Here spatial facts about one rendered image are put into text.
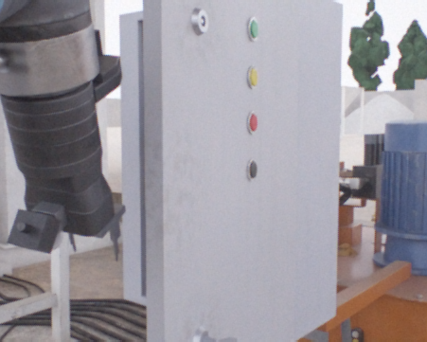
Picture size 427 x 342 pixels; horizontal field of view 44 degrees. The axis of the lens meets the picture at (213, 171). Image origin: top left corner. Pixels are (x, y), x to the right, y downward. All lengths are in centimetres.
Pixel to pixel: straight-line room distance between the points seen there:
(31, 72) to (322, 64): 65
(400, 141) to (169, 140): 112
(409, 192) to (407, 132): 17
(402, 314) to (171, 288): 95
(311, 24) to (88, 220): 59
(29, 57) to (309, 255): 68
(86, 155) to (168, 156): 8
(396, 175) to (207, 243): 105
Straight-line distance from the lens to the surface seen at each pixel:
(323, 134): 97
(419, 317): 140
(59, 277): 252
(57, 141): 44
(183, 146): 52
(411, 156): 155
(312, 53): 94
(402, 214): 158
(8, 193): 388
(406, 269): 152
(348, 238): 183
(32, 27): 40
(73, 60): 42
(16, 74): 42
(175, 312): 54
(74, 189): 47
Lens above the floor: 104
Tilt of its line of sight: 6 degrees down
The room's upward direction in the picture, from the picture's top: straight up
